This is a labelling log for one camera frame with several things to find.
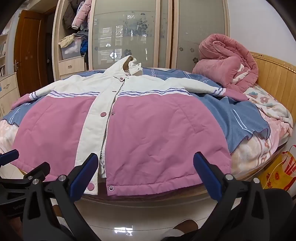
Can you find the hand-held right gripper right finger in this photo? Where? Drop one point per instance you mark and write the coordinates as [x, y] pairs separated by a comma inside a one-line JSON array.
[[205, 171]]

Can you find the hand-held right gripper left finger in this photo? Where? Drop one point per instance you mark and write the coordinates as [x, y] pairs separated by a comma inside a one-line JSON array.
[[85, 171]]

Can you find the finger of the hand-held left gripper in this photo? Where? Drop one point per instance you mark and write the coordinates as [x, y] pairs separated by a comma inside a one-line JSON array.
[[39, 170], [9, 156]]

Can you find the pink and white hooded jacket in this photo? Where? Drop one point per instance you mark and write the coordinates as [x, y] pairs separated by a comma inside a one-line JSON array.
[[150, 129]]

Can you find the peach floral bed sheet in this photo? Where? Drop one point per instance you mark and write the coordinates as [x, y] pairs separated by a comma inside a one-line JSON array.
[[254, 157]]

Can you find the brown white slipper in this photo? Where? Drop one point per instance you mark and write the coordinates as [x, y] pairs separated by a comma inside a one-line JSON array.
[[59, 217], [185, 227]]

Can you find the blue striped bed cover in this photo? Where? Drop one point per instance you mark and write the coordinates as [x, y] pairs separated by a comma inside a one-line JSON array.
[[231, 115]]

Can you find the light wooden bookcase cabinet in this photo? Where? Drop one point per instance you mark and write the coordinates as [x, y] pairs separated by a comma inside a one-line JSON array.
[[9, 88]]

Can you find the yellow and red bag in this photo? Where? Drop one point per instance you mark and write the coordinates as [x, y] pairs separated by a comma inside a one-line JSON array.
[[279, 171]]

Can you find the white floral blanket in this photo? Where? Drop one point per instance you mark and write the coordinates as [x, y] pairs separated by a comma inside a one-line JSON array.
[[270, 104]]

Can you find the row of books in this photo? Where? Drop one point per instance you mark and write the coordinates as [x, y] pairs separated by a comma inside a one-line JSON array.
[[2, 58]]

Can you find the brown wooden door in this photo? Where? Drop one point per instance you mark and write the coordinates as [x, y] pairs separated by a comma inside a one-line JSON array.
[[30, 55]]

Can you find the light wooden drawer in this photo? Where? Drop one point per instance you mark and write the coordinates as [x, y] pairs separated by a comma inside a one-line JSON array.
[[71, 66]]

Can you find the pink rolled quilt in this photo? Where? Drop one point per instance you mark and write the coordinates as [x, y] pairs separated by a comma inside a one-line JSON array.
[[219, 60]]

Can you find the wooden headboard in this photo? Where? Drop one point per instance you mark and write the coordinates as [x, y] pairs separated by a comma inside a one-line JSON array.
[[277, 76]]

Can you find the translucent storage box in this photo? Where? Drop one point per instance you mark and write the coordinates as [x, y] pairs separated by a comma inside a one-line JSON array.
[[71, 49]]

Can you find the blue garment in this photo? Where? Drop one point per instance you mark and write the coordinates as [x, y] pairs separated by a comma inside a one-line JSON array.
[[83, 47]]

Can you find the cream crumpled cloth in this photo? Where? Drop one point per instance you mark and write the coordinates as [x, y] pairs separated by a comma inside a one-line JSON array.
[[67, 40]]

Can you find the light wooden wardrobe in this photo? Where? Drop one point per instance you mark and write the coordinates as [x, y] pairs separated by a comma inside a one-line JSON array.
[[56, 34]]

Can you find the grey folded cloth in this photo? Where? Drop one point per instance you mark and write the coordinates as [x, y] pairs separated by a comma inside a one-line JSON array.
[[82, 34]]

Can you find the frosted floral sliding door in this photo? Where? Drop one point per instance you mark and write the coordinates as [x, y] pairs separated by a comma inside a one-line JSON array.
[[129, 34], [201, 23]]

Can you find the brown hanging coat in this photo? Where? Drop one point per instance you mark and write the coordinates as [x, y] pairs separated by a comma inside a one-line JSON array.
[[68, 16]]

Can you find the pink hanging puffer jacket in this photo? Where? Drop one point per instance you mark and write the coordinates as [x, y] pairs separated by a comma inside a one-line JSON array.
[[81, 14]]

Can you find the wooden bed frame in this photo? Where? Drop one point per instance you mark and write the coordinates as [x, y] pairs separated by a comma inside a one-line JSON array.
[[161, 199]]

